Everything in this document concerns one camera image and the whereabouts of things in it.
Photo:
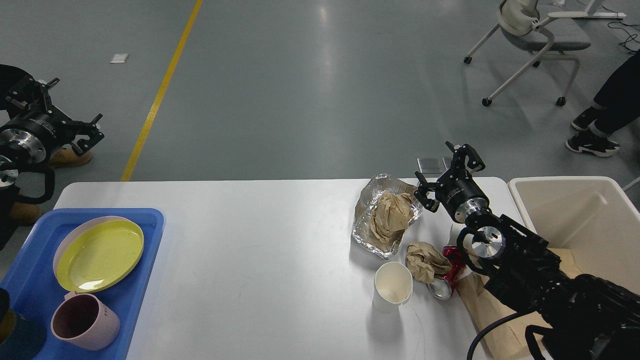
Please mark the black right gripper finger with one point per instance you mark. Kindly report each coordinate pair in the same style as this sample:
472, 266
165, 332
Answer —
428, 193
465, 162

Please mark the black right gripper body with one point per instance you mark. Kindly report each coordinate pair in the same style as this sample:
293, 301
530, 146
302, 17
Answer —
461, 197

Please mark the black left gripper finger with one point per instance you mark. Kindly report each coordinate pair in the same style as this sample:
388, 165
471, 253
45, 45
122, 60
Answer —
29, 94
81, 136

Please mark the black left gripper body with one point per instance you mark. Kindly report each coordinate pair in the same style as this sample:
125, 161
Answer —
29, 138

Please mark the brown paper bag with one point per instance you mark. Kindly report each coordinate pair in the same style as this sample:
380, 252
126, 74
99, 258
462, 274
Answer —
507, 342

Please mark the yellow plate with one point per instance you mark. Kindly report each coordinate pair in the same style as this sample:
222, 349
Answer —
101, 257

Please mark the pink mug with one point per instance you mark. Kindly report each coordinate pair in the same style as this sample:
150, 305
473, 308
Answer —
85, 321

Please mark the dark green mug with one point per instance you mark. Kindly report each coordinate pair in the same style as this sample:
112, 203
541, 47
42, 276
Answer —
21, 338

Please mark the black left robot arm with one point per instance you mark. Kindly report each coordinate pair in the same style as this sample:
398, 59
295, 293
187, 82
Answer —
10, 173

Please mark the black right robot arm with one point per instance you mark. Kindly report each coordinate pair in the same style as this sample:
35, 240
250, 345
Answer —
589, 318

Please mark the seated person in black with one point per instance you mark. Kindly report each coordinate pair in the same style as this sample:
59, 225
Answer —
9, 76

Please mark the metal floor socket plate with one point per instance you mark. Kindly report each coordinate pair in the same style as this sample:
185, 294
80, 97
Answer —
431, 165

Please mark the tan boot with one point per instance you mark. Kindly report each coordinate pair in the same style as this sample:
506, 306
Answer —
24, 214
66, 157

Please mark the crumpled brown paper on foil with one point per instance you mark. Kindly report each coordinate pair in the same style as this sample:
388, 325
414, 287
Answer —
391, 214

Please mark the crumpled aluminium foil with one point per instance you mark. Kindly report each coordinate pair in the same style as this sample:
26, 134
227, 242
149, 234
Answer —
361, 232

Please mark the crumpled brown paper ball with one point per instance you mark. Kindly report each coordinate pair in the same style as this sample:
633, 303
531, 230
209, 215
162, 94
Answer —
425, 261

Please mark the white paper cup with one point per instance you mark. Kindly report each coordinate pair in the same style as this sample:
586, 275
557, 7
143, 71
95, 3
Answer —
393, 287

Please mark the crushed red soda can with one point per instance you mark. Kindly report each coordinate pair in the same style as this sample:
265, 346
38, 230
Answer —
443, 286

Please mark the pink plate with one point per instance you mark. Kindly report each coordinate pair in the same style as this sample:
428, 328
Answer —
79, 230

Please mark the beige plastic bin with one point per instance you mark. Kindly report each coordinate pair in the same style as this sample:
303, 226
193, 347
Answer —
589, 215

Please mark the blue plastic tray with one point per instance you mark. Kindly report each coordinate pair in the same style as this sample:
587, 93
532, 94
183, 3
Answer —
35, 293

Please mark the white grey office chair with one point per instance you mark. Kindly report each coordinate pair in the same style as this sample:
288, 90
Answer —
551, 36

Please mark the walking person dark trousers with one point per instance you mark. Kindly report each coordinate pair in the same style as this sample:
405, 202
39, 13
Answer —
615, 106

